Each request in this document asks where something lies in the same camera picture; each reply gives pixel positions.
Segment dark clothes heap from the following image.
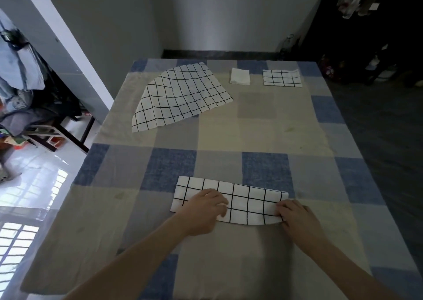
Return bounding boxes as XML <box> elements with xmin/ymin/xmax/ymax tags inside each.
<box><xmin>0</xmin><ymin>91</ymin><xmax>80</xmax><ymax>137</ymax></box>

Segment blue-grey hanging garment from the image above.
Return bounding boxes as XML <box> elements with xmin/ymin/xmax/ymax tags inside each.
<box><xmin>0</xmin><ymin>9</ymin><xmax>45</xmax><ymax>112</ymax></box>

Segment person's right forearm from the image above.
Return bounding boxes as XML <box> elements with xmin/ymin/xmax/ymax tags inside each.
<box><xmin>304</xmin><ymin>237</ymin><xmax>404</xmax><ymax>300</ymax></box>

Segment person's left forearm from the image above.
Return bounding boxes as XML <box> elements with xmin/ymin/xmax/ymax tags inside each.
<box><xmin>63</xmin><ymin>210</ymin><xmax>192</xmax><ymax>300</ymax></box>

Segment small wooden stool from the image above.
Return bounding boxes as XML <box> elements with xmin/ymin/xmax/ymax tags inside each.
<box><xmin>25</xmin><ymin>123</ymin><xmax>67</xmax><ymax>152</ymax></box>

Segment plain white cloth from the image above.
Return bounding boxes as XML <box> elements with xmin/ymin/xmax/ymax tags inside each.
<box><xmin>230</xmin><ymin>68</ymin><xmax>251</xmax><ymax>86</ymax></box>

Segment white black-grid cloth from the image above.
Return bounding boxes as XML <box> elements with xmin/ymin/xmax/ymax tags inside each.
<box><xmin>170</xmin><ymin>176</ymin><xmax>289</xmax><ymax>226</ymax></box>
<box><xmin>263</xmin><ymin>68</ymin><xmax>303</xmax><ymax>88</ymax></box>
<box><xmin>131</xmin><ymin>62</ymin><xmax>234</xmax><ymax>133</ymax></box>

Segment blue beige patchwork tablecloth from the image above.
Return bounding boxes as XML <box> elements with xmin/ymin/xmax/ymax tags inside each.
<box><xmin>19</xmin><ymin>58</ymin><xmax>423</xmax><ymax>300</ymax></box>

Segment person's left hand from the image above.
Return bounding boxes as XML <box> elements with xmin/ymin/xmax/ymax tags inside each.
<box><xmin>178</xmin><ymin>188</ymin><xmax>229</xmax><ymax>237</ymax></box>

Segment person's right hand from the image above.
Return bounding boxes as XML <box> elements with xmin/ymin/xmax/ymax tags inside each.
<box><xmin>275</xmin><ymin>199</ymin><xmax>328</xmax><ymax>254</ymax></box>

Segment black metal chair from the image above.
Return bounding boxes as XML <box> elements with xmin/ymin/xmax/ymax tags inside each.
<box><xmin>52</xmin><ymin>111</ymin><xmax>96</xmax><ymax>153</ymax></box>

